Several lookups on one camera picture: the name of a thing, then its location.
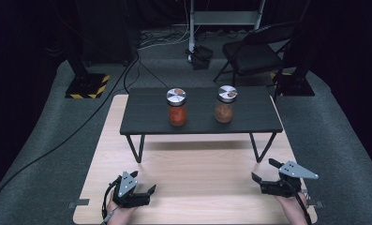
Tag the person's right hand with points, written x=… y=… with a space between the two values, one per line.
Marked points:
x=294 y=203

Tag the black low shelf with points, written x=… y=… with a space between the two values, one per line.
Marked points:
x=199 y=122

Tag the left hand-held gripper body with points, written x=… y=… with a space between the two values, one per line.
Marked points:
x=127 y=195

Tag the person's left hand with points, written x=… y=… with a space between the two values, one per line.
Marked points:
x=119 y=213

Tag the white metal stand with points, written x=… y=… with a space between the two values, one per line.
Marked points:
x=224 y=17

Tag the glass jar of brown powder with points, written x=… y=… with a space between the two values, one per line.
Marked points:
x=224 y=114

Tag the grey tape strip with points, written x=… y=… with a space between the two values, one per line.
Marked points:
x=79 y=203
x=315 y=203

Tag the black folding chair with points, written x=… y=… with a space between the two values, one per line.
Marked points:
x=252 y=59

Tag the glass jar of orange-red powder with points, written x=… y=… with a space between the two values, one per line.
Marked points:
x=177 y=115

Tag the dark box on wheels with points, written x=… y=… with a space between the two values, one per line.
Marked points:
x=108 y=31

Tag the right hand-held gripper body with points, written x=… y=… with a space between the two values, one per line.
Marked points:
x=283 y=187

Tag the black stand with striped base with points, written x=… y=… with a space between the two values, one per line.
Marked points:
x=294 y=84
x=86 y=86

